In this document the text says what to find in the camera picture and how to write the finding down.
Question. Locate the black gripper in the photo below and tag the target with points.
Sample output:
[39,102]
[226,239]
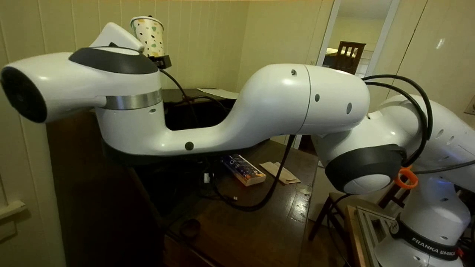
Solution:
[161,61]

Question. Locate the spotted paper cup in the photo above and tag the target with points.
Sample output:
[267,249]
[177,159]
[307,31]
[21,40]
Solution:
[149,36]

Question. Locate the white Franka Panda arm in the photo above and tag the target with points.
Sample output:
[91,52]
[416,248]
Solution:
[247,113]

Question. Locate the white paper sheet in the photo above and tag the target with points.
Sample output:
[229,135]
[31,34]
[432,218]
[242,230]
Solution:
[217,92]

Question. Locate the calculator with grey keys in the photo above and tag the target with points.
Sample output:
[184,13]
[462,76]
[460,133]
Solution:
[242,171]

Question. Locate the dark wooden secretary desk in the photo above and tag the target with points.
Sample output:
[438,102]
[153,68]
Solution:
[98,208]

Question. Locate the dark wooden chair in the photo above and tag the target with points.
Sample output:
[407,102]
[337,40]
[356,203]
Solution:
[349,56]

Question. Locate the orange plastic clip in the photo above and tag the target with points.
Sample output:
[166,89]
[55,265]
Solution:
[407,178]

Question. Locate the white door frame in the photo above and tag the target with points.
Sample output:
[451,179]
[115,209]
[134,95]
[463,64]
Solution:
[330,30]

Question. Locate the white wall ledge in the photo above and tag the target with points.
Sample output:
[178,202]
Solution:
[12,209]

